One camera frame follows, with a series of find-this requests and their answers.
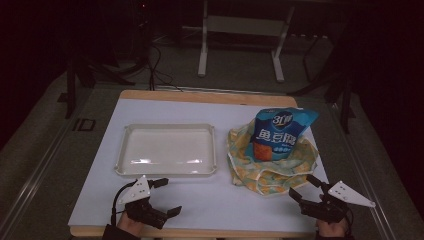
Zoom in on black metal stand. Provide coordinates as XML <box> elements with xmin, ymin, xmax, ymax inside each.
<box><xmin>57</xmin><ymin>54</ymin><xmax>137</xmax><ymax>120</ymax></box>
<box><xmin>289</xmin><ymin>31</ymin><xmax>357</xmax><ymax>135</ymax></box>

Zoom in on person's right hand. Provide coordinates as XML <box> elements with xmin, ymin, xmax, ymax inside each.
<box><xmin>316</xmin><ymin>217</ymin><xmax>350</xmax><ymax>238</ymax></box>

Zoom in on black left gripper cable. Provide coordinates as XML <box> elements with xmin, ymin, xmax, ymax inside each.
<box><xmin>110</xmin><ymin>180</ymin><xmax>138</xmax><ymax>227</ymax></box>

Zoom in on black floor cables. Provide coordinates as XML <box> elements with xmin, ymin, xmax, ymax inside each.
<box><xmin>145</xmin><ymin>42</ymin><xmax>185</xmax><ymax>93</ymax></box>

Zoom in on yellow green patterned cloth bag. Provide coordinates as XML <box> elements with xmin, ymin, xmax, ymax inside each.
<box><xmin>226</xmin><ymin>119</ymin><xmax>320</xmax><ymax>197</ymax></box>

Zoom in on cream plastic tray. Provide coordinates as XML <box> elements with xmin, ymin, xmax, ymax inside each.
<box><xmin>114</xmin><ymin>123</ymin><xmax>218</xmax><ymax>177</ymax></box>

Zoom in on blue snack bag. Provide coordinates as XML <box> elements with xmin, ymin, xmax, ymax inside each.
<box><xmin>244</xmin><ymin>107</ymin><xmax>320</xmax><ymax>164</ymax></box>

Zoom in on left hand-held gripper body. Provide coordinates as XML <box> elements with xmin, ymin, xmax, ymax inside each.
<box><xmin>117</xmin><ymin>175</ymin><xmax>169</xmax><ymax>231</ymax></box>

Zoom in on person's left hand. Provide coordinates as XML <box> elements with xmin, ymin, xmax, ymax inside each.
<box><xmin>116</xmin><ymin>211</ymin><xmax>148</xmax><ymax>236</ymax></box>

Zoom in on white metal stand frame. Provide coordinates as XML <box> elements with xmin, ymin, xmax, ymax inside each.
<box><xmin>197</xmin><ymin>0</ymin><xmax>297</xmax><ymax>84</ymax></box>

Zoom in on white table mat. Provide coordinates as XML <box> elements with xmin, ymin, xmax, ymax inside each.
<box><xmin>67</xmin><ymin>97</ymin><xmax>330</xmax><ymax>234</ymax></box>

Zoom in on dark floor socket plate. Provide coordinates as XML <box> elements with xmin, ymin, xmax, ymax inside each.
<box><xmin>72</xmin><ymin>117</ymin><xmax>97</xmax><ymax>132</ymax></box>

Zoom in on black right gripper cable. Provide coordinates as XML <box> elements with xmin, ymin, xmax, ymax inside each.
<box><xmin>345</xmin><ymin>207</ymin><xmax>355</xmax><ymax>235</ymax></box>

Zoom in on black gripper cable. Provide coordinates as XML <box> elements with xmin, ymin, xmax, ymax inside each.
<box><xmin>345</xmin><ymin>207</ymin><xmax>355</xmax><ymax>235</ymax></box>
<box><xmin>110</xmin><ymin>180</ymin><xmax>138</xmax><ymax>227</ymax></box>

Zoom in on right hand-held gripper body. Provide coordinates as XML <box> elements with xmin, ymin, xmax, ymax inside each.
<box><xmin>299</xmin><ymin>180</ymin><xmax>377</xmax><ymax>224</ymax></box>

